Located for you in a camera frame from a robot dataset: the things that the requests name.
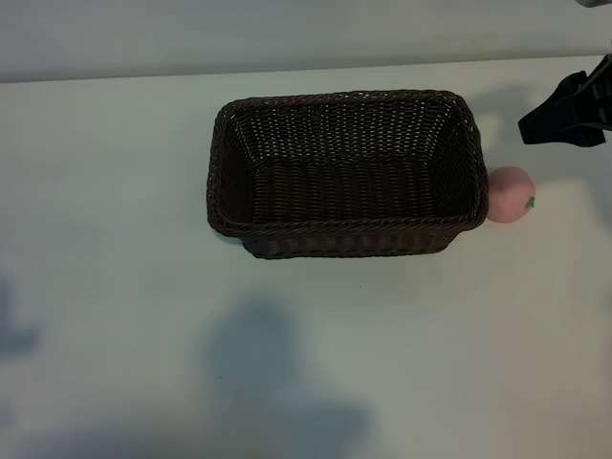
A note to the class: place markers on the dark brown woven basket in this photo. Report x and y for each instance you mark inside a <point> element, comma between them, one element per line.
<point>344,201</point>

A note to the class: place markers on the pink peach with green leaf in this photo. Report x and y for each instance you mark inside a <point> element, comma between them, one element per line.
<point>509,196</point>

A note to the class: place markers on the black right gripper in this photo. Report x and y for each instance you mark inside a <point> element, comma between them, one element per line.
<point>601,95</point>

